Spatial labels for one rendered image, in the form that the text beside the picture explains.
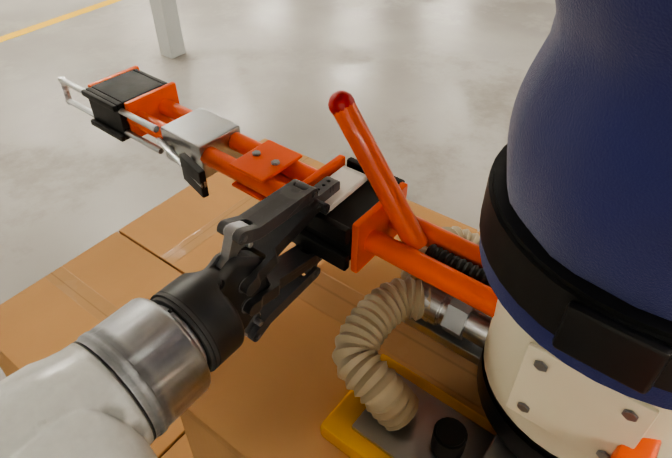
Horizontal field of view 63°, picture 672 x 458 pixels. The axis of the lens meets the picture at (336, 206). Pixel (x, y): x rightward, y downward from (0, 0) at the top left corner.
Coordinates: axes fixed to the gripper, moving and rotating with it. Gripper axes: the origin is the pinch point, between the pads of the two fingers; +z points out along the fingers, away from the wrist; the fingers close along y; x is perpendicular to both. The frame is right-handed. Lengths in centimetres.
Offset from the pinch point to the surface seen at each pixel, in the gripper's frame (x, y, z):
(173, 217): -82, 66, 33
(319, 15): -242, 120, 301
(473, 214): -36, 120, 150
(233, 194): -76, 66, 50
